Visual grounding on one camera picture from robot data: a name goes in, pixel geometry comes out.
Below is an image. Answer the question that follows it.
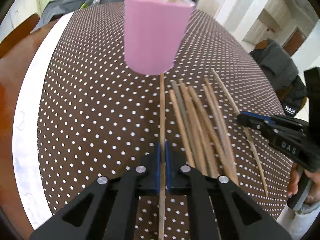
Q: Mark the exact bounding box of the pink cylindrical cup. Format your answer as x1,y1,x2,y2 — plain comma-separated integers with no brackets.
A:
124,0,195,75

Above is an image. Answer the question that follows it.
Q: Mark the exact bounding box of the dark jacket on chair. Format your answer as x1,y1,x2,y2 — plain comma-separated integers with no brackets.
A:
249,38,307,117

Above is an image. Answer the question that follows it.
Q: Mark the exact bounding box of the grey jacket on chair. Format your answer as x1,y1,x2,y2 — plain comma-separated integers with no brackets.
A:
31,0,124,33

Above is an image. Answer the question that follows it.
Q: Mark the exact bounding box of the white table runner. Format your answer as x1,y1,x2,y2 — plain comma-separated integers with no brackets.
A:
12,13,73,230

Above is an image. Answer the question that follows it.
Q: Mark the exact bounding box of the white wall cabinet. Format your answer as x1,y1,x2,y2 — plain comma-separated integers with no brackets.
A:
233,0,292,45

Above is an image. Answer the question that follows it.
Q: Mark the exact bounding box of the right hand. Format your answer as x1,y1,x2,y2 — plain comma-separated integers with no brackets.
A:
287,163,319,210

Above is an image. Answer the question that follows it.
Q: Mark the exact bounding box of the lone wooden chopstick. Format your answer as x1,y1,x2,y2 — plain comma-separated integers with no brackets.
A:
158,73,166,239

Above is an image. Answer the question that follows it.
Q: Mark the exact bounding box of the brown polka dot mat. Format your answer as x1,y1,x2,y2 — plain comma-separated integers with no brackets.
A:
36,2,293,240

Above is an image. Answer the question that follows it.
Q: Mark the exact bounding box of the brown wooden chair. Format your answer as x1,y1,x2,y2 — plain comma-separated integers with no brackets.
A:
0,14,40,58

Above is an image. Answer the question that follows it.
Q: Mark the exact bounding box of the brown door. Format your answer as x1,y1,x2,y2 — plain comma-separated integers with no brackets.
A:
283,28,306,56

